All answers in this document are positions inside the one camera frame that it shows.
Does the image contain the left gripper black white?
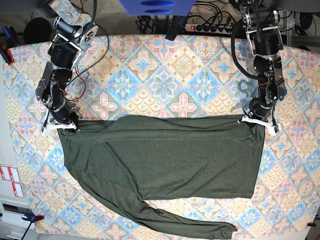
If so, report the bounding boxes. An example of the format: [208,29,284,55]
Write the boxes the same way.
[237,98,282,136]

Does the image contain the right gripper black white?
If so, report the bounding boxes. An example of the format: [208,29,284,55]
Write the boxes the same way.
[41,106,82,136]

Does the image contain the dark green long-sleeve shirt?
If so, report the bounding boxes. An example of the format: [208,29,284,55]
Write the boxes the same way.
[58,115,265,240]

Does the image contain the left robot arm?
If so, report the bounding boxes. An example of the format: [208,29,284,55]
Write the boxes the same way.
[231,0,287,136]

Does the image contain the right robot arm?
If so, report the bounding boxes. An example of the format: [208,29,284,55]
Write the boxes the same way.
[35,0,99,136]

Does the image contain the patterned pastel tablecloth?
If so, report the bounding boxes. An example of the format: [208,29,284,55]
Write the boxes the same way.
[0,35,320,240]

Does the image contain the red white labels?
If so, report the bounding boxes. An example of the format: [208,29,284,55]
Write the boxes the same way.
[0,165,25,198]

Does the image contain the black round stand base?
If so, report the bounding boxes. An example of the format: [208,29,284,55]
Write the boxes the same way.
[23,17,53,44]

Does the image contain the blue clamp upper left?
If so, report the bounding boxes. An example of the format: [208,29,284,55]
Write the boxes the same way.
[0,26,15,66]

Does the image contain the blue clamp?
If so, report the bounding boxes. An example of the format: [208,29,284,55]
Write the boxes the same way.
[21,213,45,240]
[0,26,15,66]

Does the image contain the blue clamp lower left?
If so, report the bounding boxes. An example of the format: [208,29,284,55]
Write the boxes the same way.
[21,213,45,240]

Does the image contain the black remote control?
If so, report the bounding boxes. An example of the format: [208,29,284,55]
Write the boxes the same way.
[165,15,187,41]

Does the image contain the red clamp lower right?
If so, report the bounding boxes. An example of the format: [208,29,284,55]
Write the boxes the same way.
[306,222,317,227]

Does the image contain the white power strip red switch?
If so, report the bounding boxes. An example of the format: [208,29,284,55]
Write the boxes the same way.
[184,23,232,35]

